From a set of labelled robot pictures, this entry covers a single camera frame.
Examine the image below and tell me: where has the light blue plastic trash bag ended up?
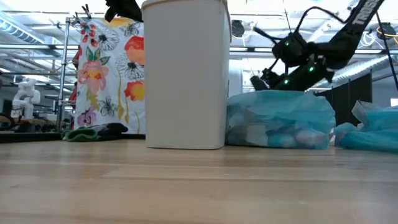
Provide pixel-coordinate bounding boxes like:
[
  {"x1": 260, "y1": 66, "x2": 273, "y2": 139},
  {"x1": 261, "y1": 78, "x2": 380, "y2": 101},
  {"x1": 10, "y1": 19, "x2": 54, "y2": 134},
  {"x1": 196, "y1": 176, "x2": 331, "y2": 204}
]
[
  {"x1": 225, "y1": 89, "x2": 336, "y2": 151},
  {"x1": 333, "y1": 99, "x2": 398, "y2": 154}
]

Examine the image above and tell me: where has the white plastic trash bin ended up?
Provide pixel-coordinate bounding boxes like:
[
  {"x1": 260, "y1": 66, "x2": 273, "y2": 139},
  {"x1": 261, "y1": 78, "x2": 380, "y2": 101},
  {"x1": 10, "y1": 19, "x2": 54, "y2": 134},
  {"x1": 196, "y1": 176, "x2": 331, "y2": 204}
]
[{"x1": 141, "y1": 0, "x2": 233, "y2": 151}]

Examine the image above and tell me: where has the black cloth clip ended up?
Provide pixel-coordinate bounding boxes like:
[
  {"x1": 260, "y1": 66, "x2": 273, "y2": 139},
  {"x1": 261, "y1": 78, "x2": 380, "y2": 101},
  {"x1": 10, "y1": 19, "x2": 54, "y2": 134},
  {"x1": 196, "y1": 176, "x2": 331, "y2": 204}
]
[{"x1": 81, "y1": 3, "x2": 93, "y2": 19}]

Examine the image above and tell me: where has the floral printed cloth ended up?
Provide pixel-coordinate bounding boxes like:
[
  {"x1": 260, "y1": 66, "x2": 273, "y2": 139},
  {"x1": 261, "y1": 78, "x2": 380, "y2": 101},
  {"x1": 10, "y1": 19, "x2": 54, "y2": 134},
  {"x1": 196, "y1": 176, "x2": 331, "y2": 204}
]
[{"x1": 73, "y1": 17, "x2": 146, "y2": 135}]

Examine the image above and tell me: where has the thin black pole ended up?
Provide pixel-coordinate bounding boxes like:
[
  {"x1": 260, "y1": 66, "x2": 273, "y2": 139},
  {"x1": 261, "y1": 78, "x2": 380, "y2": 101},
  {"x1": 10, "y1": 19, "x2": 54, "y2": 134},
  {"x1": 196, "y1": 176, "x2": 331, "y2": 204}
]
[{"x1": 374, "y1": 12, "x2": 398, "y2": 91}]

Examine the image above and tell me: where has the round black lamp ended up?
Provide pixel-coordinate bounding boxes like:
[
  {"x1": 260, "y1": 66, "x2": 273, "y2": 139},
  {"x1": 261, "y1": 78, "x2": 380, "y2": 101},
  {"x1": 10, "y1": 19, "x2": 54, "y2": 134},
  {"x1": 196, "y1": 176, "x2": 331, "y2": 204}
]
[{"x1": 375, "y1": 21, "x2": 398, "y2": 40}]

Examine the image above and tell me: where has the white humanoid robot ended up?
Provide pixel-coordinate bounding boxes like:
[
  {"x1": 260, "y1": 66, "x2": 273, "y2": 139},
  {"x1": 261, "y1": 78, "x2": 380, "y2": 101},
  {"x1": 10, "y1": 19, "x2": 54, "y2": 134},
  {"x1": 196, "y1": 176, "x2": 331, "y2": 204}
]
[{"x1": 11, "y1": 77, "x2": 41, "y2": 119}]

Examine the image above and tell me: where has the green black cloth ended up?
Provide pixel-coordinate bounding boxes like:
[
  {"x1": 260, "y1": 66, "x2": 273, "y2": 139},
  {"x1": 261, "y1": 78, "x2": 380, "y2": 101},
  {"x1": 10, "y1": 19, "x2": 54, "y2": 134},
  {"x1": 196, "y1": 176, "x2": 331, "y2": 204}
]
[{"x1": 61, "y1": 122, "x2": 129, "y2": 143}]

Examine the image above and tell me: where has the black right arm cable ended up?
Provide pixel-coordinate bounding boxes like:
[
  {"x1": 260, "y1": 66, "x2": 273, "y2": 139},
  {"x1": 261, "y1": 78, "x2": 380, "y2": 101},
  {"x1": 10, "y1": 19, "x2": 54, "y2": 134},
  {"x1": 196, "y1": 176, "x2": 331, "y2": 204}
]
[{"x1": 253, "y1": 6, "x2": 346, "y2": 41}]

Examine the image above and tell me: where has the black partition wall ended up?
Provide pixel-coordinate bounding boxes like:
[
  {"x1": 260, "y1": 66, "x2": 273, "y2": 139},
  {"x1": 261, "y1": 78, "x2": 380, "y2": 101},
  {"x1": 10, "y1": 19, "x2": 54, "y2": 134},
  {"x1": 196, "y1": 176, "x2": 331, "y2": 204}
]
[{"x1": 315, "y1": 72, "x2": 374, "y2": 127}]

